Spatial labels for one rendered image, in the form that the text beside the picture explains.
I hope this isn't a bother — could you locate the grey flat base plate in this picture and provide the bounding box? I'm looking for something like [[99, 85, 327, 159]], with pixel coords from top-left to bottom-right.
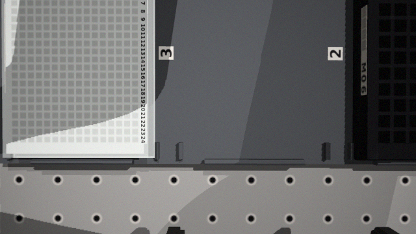
[[0, 164, 416, 234]]

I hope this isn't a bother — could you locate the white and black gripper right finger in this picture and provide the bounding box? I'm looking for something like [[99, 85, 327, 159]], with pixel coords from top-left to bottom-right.
[[370, 227, 399, 234]]

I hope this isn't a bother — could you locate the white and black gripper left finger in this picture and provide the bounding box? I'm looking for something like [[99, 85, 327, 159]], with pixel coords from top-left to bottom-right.
[[166, 227, 185, 234]]

